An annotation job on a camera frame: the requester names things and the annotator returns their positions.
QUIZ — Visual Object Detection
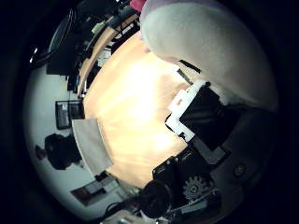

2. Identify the black wire rack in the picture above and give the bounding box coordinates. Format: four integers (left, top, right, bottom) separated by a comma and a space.
55, 99, 86, 131

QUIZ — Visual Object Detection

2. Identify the white pink axolotl plush toy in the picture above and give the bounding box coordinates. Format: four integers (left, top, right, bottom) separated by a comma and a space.
130, 0, 279, 112

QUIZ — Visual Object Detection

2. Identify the wooden side desk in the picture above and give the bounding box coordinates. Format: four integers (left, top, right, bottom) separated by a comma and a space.
76, 13, 141, 97

